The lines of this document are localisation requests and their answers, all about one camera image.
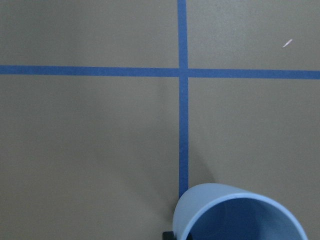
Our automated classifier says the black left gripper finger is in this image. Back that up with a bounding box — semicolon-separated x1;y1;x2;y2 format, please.
162;231;175;240

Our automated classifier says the light blue plastic cup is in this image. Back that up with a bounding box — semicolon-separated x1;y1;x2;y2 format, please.
172;183;308;240

